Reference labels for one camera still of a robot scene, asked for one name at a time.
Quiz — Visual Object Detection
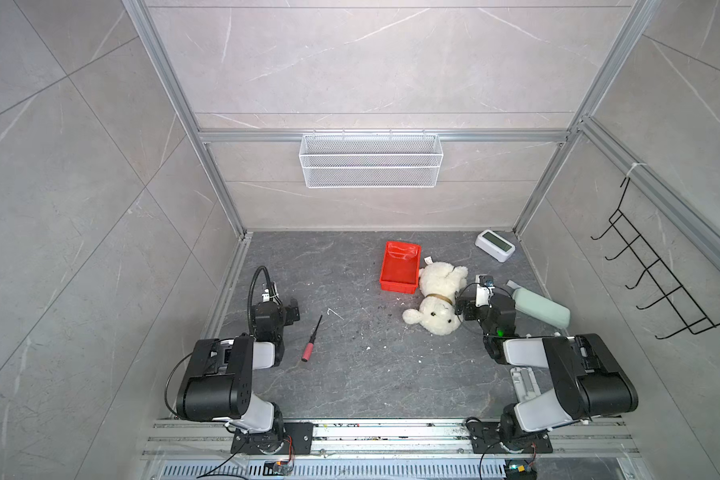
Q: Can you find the red plastic bin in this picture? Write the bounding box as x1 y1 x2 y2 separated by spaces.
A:
379 241 421 294

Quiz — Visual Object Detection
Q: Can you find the red handled screwdriver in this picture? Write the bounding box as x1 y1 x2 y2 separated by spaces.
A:
301 316 323 362

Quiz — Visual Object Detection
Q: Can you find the white plush bear toy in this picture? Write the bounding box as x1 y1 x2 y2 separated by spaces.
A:
402 258 468 336

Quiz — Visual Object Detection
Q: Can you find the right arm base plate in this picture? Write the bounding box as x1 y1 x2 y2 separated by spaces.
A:
464 417 553 454

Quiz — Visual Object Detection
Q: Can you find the white wire mesh basket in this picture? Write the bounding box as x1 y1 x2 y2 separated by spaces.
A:
299 133 444 189

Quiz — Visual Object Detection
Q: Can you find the white digital clock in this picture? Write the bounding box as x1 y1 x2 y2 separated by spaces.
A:
475 229 516 263

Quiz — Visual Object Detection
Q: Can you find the aluminium front rail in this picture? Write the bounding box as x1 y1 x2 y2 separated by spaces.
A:
137 417 641 459

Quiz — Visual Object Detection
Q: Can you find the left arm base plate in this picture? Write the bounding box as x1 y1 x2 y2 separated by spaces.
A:
230 421 315 455

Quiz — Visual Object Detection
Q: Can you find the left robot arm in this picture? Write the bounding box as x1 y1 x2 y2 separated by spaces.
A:
164 266 300 442

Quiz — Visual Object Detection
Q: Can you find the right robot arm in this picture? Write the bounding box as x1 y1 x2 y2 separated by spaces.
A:
455 275 639 451

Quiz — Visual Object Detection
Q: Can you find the black wire hook rack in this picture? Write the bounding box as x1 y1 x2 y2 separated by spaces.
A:
590 178 720 340

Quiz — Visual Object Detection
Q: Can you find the pale green bottle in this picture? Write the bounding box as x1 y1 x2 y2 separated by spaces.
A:
507 280 571 330

